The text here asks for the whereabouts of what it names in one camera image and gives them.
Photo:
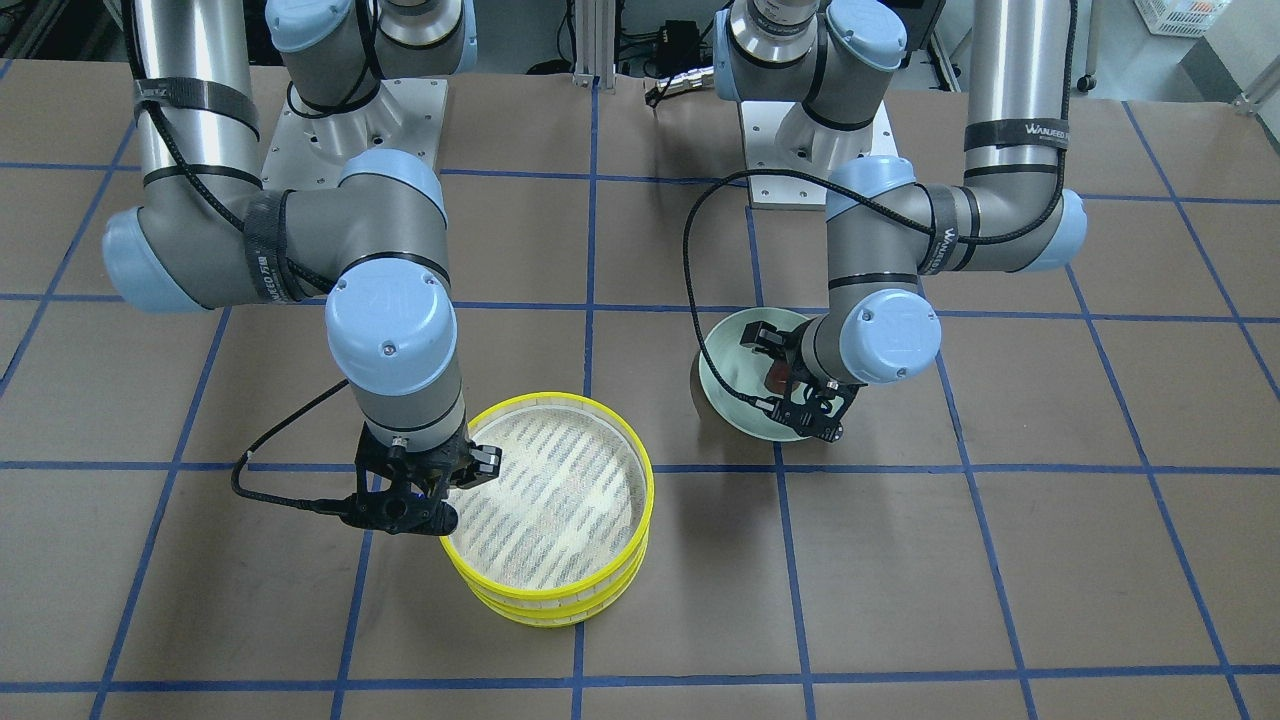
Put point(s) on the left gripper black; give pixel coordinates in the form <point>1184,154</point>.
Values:
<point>788,350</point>

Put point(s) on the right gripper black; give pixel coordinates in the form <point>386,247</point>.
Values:
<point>484,462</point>

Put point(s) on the dark brown bun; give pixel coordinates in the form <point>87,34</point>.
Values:
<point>777,377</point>

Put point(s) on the yellow steamer layer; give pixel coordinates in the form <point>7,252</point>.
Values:
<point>572,503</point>
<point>563,608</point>

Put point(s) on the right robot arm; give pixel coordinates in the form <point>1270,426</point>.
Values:
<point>215,232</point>

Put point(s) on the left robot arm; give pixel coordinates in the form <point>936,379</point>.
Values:
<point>885,229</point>

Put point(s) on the light green plate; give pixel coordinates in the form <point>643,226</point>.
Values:
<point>745,371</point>

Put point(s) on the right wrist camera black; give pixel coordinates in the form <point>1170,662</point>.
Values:
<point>399,510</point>

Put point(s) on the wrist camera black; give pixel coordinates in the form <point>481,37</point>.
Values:
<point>399,510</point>
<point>817,416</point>

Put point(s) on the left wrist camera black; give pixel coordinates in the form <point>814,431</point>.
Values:
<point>817,416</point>

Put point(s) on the aluminium frame post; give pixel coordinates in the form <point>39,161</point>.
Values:
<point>594,44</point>

